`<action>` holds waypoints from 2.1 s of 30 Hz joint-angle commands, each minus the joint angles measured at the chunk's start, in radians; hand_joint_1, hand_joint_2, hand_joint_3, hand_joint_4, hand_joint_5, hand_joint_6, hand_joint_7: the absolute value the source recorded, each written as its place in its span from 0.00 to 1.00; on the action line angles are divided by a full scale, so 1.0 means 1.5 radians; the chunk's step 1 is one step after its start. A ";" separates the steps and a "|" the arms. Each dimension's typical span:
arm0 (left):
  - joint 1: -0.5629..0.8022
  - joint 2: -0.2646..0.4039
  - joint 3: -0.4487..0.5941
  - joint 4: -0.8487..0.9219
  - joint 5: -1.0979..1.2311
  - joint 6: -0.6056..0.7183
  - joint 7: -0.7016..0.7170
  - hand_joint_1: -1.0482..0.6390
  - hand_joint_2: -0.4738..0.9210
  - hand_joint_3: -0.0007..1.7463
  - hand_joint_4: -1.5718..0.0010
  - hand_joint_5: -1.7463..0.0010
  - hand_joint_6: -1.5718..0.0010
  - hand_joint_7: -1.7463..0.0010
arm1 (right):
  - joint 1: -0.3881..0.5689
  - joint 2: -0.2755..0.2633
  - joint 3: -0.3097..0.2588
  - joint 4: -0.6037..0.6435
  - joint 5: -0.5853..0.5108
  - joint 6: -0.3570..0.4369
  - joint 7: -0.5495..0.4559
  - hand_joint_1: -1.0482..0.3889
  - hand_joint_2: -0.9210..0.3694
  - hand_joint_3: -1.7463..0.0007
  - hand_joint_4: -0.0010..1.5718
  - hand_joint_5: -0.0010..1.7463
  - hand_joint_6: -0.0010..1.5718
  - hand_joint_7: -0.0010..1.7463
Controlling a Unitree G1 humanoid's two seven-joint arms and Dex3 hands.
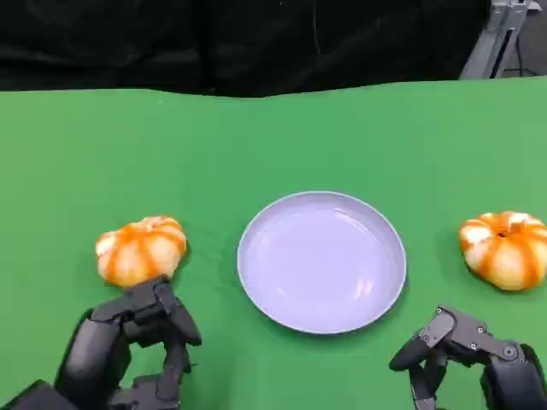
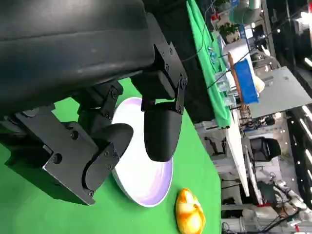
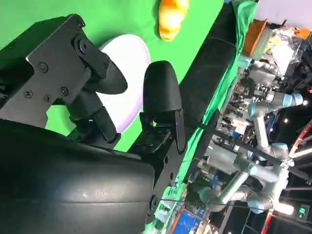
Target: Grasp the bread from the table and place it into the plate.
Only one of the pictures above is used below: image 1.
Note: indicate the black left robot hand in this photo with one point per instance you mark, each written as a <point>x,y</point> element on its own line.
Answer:
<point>94,350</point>

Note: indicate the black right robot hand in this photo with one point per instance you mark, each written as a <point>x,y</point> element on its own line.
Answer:
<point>508,376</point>

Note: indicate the orange and white bread roll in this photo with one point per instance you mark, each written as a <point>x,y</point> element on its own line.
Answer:
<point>137,252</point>
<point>504,252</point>

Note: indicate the lilac plate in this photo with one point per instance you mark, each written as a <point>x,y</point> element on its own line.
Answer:
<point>320,260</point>

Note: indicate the green table cloth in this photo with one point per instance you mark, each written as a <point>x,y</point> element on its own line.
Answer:
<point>256,145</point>

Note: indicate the black backdrop cloth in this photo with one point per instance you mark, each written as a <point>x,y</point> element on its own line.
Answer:
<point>213,42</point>

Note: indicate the grey metal stand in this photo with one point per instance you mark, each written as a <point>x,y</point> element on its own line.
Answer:
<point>491,42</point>

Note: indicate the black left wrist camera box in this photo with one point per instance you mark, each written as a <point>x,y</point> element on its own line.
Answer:
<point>30,397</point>

